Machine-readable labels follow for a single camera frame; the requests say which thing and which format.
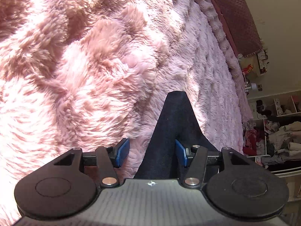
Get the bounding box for red snack bag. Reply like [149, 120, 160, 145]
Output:
[242, 63, 255, 75]

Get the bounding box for cluttered cream bedside shelf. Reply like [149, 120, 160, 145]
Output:
[237, 49, 270, 79]

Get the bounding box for white open wardrobe shelf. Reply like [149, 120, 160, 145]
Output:
[246, 94, 301, 203]

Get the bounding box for pile of red pink clothes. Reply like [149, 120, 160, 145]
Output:
[243, 120, 267, 156]

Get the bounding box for dark pink quilted headboard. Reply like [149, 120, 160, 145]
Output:
[202, 0, 263, 57]

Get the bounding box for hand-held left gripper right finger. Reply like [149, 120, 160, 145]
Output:
[175, 139, 256, 189]

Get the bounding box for pink fluffy blanket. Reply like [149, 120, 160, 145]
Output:
[0, 0, 245, 222]

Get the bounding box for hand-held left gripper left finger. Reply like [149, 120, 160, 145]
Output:
[54, 138, 130, 189]

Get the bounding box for pile of pale jackets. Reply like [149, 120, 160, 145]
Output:
[261, 121, 301, 169]

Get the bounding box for pink fleece bedspread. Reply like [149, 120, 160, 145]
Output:
[183, 0, 253, 124]

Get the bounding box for black pants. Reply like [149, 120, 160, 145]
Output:
[134, 90, 221, 180]

